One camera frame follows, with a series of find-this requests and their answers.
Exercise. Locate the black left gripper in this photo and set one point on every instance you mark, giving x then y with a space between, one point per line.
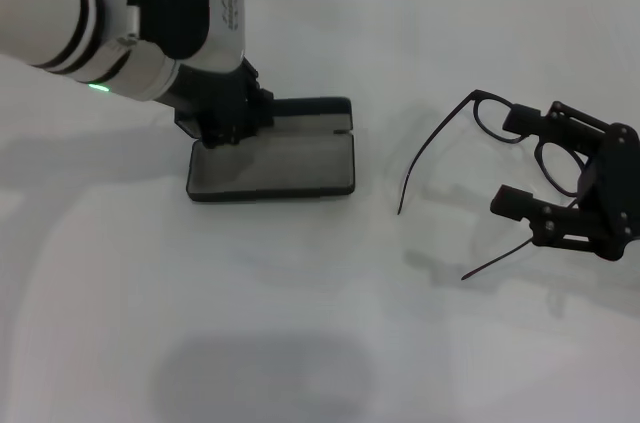
215 98

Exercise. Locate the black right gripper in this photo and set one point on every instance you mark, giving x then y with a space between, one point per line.
615 193

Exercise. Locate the black round glasses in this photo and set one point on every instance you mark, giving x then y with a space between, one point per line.
555 168

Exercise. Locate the black glasses case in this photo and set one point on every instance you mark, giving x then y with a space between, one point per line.
280 168

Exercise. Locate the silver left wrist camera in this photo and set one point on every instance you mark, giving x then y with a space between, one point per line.
225 3

